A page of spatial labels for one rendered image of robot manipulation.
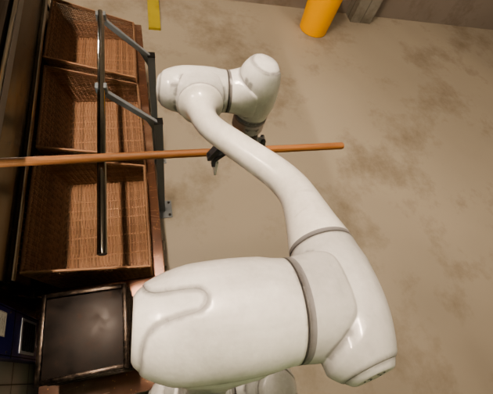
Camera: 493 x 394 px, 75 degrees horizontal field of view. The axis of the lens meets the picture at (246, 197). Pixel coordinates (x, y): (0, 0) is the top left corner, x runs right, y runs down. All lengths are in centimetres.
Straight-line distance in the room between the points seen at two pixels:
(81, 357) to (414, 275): 238
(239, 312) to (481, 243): 327
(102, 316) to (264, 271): 99
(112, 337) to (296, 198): 94
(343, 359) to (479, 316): 281
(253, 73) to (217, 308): 55
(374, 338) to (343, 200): 249
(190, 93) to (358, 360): 58
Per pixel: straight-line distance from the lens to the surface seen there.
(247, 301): 36
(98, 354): 130
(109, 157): 120
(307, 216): 49
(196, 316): 35
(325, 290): 39
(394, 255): 287
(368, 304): 42
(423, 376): 274
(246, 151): 60
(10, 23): 136
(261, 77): 76
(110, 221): 176
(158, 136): 169
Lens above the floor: 217
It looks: 58 degrees down
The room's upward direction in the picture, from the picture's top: 23 degrees clockwise
